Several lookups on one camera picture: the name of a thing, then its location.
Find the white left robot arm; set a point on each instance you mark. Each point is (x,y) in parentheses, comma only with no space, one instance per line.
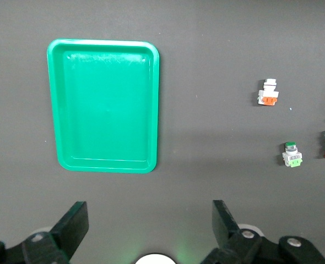
(155,259)

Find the green button with orange base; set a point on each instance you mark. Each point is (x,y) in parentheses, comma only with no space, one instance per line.
(267,94)

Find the green plastic tray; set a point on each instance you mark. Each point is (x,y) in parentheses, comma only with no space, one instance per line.
(104,110)

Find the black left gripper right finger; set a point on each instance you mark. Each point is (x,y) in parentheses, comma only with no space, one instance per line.
(226,228)

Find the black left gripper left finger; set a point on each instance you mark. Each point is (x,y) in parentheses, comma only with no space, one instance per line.
(69,228)

